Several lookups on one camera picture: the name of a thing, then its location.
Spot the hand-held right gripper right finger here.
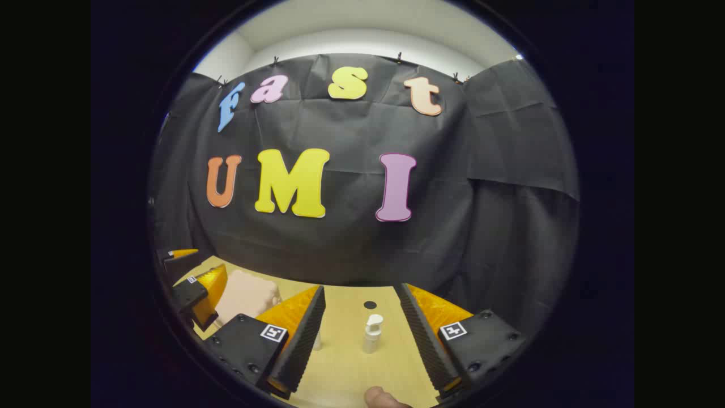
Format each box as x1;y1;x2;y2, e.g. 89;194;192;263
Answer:
394;283;526;402

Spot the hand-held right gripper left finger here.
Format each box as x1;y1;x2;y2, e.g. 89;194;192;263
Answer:
203;285;327;401

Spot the white pump bottle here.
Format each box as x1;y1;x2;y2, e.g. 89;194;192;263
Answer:
362;314;385;355

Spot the black backdrop cloth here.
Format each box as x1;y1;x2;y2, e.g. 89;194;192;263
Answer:
148;53;580;341

